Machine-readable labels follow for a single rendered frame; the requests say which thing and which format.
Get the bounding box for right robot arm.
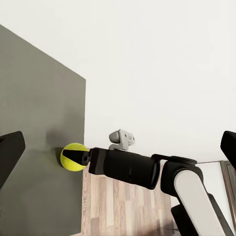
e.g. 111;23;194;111
62;129;234;236

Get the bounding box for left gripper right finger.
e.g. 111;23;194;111
220;130;236;170

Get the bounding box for tennis ball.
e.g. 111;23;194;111
60;143;89;172

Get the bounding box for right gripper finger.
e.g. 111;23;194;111
62;148;93;166

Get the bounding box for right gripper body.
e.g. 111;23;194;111
88;147;138;184

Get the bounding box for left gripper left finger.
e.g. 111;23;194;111
0;131;26;189

